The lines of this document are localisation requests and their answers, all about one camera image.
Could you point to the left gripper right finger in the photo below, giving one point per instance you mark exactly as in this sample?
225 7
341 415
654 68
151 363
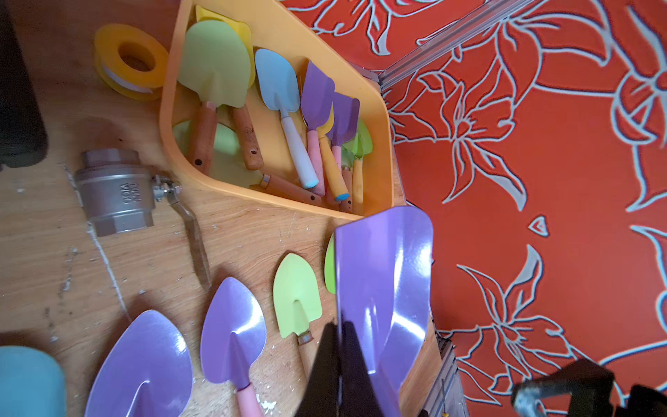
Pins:
357 397

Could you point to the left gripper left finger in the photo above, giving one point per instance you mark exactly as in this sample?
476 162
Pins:
322 395

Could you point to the light green shovel wooden handle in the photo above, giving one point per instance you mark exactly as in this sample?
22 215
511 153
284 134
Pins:
297 303

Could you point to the purple square shovel pink handle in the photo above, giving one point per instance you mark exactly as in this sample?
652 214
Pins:
383 266

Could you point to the blue shovel white handle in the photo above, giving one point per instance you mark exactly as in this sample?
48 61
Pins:
32 383

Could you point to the yellow square shovel yellow handle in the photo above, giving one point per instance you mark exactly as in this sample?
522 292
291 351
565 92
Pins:
336 185

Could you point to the blue shovel in box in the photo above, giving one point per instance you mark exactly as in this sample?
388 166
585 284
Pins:
279 91

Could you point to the yellow plastic storage box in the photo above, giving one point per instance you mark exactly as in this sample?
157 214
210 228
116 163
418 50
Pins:
275 28

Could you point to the black plastic tool case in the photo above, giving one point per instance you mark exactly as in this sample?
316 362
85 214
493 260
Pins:
24 140

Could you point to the yellow tape roll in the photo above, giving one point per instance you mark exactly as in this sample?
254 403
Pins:
130 61

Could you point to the green shovel yellow handle box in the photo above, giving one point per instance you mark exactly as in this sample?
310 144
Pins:
360 146

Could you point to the green shovel brown wooden handle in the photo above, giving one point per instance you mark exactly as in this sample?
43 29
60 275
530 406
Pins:
215 65

